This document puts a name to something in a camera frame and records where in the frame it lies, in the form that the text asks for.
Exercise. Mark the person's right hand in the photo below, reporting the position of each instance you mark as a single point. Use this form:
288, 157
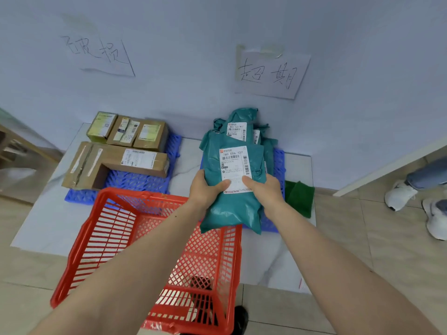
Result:
272, 198

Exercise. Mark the person's left hand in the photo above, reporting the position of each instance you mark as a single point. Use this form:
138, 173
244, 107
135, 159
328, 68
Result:
204, 195

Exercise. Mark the blue plastic pallet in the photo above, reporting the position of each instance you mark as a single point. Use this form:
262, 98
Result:
139, 181
279, 163

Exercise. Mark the handwritten label teal mailer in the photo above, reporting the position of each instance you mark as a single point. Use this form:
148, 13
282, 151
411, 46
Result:
218, 127

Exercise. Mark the small cardboard box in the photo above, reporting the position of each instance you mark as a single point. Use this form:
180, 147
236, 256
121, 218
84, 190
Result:
160, 139

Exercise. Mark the red plastic basket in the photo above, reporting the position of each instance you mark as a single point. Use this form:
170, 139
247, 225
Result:
104, 195

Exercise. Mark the long cardboard box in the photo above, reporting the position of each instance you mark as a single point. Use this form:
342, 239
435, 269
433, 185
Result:
111, 158

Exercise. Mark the taped brown cardboard box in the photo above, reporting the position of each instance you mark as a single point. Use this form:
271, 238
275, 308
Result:
113, 141

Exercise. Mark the yellow label cardboard box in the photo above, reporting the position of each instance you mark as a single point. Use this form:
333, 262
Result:
94, 137

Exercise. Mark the large taped cardboard box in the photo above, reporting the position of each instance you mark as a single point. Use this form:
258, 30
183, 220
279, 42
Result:
70, 181

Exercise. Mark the person's right forearm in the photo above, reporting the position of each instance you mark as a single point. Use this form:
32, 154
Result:
349, 286

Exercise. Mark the person's left forearm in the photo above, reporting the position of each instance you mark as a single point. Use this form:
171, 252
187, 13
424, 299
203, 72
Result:
122, 282

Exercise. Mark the person's black left shoe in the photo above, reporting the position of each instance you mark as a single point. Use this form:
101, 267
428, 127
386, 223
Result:
200, 284

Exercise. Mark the person's black shoe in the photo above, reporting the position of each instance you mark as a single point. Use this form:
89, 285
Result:
200, 284
240, 320

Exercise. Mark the person's black right shoe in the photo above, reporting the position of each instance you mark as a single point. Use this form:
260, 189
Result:
240, 320

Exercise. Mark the green cloth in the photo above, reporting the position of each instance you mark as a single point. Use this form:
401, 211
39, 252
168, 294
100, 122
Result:
300, 198

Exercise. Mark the wooden chair dark seat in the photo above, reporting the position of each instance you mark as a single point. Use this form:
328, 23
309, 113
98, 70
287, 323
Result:
21, 143

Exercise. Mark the straight-edge paper wall sign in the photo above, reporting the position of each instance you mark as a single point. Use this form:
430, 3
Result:
272, 90

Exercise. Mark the torn-edge paper wall sign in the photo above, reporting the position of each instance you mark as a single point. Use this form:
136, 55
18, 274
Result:
104, 66

